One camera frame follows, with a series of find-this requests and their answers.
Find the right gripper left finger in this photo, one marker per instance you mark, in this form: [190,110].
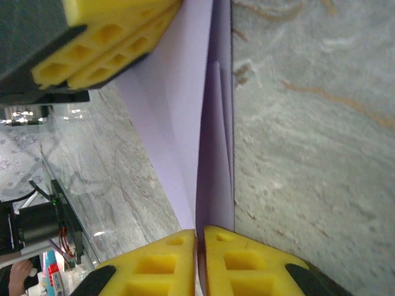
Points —
[185,271]

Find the person's hand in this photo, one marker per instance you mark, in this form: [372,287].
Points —
[21,277]

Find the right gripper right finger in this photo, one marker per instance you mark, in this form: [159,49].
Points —
[216,271]

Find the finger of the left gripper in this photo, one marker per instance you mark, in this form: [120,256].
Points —
[123,64]
[92,9]

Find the blue white red bottle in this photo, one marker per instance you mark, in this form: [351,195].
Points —
[54,274]

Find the purple paper sheet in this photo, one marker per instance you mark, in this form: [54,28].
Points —
[179,108]

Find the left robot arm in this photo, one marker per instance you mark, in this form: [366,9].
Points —
[37,228]

